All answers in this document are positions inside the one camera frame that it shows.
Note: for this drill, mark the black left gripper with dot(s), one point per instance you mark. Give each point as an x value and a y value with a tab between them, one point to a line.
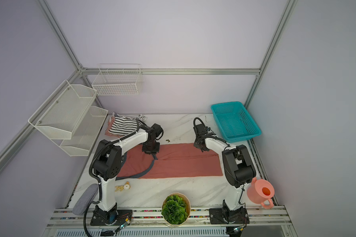
144	149

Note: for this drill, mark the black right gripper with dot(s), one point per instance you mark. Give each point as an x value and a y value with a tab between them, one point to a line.
195	145

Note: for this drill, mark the dark red tank top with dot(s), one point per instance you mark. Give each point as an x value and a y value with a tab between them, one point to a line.
172	161

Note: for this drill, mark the black white striped tank top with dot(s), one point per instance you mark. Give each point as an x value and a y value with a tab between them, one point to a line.
125	125

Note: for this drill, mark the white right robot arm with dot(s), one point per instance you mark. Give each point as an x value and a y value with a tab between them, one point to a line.
239	170

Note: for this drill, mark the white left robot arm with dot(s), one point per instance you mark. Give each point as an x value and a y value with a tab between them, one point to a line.
107	162

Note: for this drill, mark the red white striped tank top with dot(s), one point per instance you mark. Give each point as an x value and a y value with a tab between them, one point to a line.
108	131

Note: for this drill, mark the teal plastic basket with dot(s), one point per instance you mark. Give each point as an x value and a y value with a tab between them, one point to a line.
234	122

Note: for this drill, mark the small yellow white toy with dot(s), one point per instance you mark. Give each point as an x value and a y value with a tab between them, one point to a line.
121	188

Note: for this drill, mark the white mesh lower shelf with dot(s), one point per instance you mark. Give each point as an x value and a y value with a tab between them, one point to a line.
86	134

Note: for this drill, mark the green plant in pot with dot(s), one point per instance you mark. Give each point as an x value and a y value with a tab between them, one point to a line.
176	209

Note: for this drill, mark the pink watering can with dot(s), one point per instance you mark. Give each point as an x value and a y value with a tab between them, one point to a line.
261	192

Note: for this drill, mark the grey oval pad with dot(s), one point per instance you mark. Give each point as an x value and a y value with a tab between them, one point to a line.
85	200

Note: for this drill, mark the white wire wall basket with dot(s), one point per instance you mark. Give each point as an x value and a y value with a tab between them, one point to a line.
118	79

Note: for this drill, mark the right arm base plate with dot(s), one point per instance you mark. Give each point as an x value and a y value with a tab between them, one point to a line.
225	216

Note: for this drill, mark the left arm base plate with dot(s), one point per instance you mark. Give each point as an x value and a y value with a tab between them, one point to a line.
112	218

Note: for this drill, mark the aluminium front rail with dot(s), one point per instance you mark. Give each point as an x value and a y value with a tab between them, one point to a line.
152	218

